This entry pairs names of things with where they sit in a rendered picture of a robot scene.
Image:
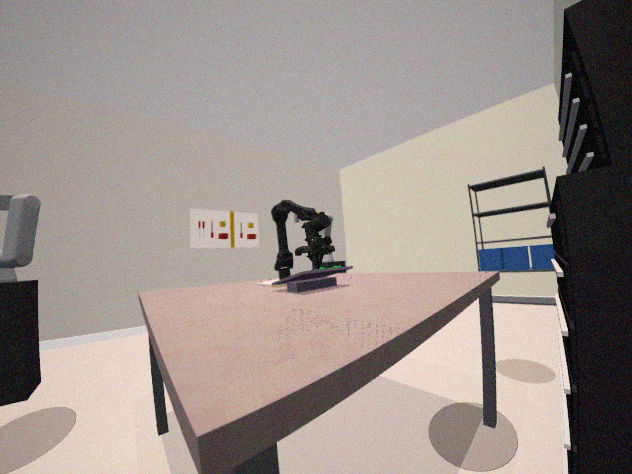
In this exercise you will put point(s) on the lavender switch panel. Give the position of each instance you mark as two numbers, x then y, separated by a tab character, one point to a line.
312	280

